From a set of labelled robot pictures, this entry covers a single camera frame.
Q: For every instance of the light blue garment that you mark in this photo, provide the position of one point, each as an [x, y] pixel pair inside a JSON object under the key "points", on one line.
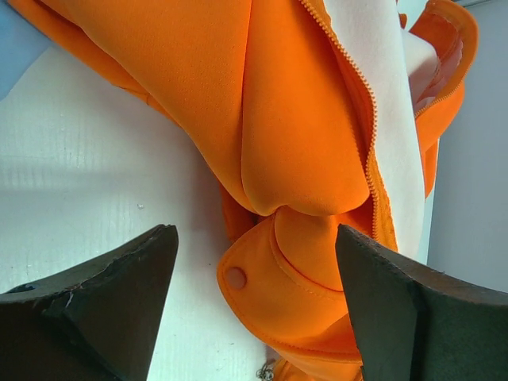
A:
{"points": [[21, 44]]}

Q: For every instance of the orange jacket pink lining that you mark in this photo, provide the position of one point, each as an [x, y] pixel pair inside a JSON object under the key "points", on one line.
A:
{"points": [[310, 114]]}

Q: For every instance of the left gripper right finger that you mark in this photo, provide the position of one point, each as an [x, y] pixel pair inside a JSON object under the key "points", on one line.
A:
{"points": [[411, 322]]}

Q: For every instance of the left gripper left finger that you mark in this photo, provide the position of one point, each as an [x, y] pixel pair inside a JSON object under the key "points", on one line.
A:
{"points": [[98, 320]]}

